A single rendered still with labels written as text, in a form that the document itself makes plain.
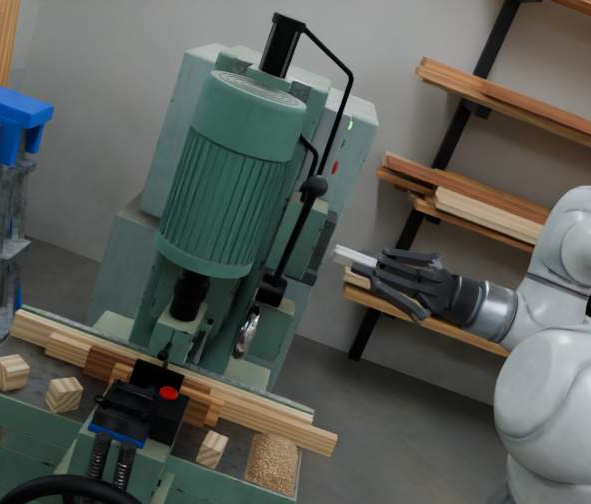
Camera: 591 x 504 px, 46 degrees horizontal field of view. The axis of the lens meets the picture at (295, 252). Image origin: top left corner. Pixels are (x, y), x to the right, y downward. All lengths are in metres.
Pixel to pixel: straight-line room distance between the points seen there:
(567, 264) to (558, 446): 0.59
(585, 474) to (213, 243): 0.74
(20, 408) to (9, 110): 0.89
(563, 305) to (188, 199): 0.61
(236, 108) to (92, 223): 2.81
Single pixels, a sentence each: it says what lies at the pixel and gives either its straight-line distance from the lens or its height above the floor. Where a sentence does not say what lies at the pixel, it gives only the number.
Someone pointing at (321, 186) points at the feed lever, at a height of 1.42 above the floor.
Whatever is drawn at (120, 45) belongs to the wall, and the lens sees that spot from 3.62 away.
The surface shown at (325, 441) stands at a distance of 1.38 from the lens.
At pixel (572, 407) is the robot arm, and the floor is 1.48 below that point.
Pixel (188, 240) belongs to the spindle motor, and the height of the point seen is 1.25.
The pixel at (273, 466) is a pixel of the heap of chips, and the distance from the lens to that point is 1.26.
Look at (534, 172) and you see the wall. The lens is 3.64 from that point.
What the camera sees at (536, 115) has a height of 1.54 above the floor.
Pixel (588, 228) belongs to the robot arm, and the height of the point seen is 1.51.
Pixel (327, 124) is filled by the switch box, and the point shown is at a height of 1.45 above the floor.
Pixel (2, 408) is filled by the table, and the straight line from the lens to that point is 1.30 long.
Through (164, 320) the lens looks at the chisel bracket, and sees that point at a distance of 1.27.
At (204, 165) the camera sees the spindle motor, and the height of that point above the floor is 1.37.
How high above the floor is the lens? 1.67
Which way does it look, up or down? 20 degrees down
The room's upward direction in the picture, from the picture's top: 21 degrees clockwise
